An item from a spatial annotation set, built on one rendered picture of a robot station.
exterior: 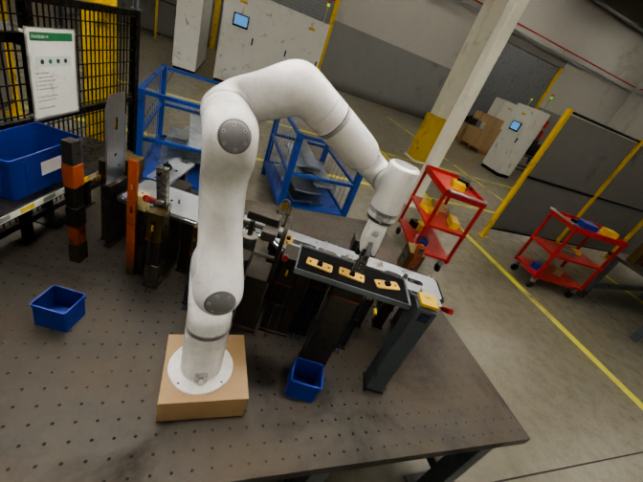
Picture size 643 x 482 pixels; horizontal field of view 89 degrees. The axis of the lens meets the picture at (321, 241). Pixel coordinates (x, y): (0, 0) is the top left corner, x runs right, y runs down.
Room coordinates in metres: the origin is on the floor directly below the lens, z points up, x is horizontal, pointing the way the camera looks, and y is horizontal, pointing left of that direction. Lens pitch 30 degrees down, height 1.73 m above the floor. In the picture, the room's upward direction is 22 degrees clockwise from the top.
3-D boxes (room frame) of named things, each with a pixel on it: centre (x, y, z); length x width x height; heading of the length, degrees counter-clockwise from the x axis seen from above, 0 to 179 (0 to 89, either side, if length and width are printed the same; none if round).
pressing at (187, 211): (1.18, 0.11, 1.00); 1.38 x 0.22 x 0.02; 96
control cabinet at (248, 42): (8.89, 2.90, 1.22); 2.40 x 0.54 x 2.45; 116
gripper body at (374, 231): (0.85, -0.13, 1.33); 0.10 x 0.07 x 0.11; 2
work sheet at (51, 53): (1.15, 1.16, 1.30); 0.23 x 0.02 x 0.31; 6
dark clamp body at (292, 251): (0.96, 0.07, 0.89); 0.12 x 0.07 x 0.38; 6
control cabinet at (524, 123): (11.01, -4.25, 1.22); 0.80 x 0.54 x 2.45; 27
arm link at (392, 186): (0.86, -0.13, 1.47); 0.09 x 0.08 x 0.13; 29
